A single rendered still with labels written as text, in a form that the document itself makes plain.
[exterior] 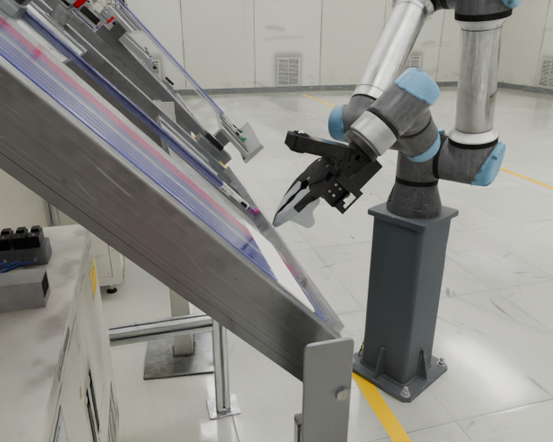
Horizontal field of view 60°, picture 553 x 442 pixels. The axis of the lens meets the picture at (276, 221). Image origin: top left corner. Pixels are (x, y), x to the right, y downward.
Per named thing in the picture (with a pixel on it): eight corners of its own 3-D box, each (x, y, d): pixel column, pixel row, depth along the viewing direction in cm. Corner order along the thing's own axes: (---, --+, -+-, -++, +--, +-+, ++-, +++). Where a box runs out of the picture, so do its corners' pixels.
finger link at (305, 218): (296, 247, 85) (333, 210, 84) (273, 228, 82) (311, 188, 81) (290, 240, 87) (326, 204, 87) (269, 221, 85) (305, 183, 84)
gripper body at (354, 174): (340, 217, 84) (389, 168, 83) (309, 187, 80) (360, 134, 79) (325, 203, 91) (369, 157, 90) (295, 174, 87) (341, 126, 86)
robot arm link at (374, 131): (377, 114, 79) (357, 107, 86) (358, 134, 79) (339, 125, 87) (403, 145, 82) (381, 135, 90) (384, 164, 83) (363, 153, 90)
